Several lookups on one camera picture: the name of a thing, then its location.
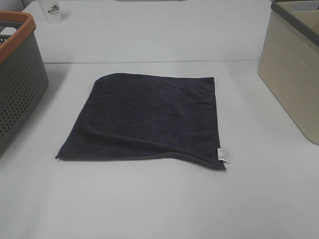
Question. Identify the dark grey towel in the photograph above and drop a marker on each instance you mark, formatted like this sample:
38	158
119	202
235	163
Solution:
140	117

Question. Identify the grey perforated basket orange rim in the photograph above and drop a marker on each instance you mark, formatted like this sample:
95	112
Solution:
23	78

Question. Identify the beige bin with grey rim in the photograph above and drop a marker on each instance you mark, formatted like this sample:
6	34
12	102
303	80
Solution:
289	63

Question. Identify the white paper cup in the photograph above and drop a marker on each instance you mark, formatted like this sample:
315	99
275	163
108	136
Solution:
51	10

